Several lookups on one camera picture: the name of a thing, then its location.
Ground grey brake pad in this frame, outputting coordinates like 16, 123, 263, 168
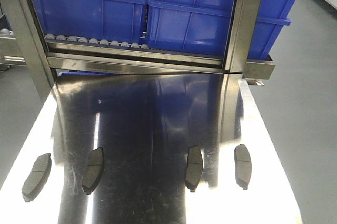
82, 147, 104, 195
234, 144, 252, 190
22, 153, 52, 202
185, 145, 203, 192

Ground right blue plastic bin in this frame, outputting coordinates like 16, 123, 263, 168
147, 0, 295, 60

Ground roller conveyor track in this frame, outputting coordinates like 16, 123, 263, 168
44, 33, 150, 50

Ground left blue plastic bin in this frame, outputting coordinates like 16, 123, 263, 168
32, 0, 147, 43

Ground blue plastic bin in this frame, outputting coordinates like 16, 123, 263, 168
147, 0, 295, 60
32, 0, 147, 43

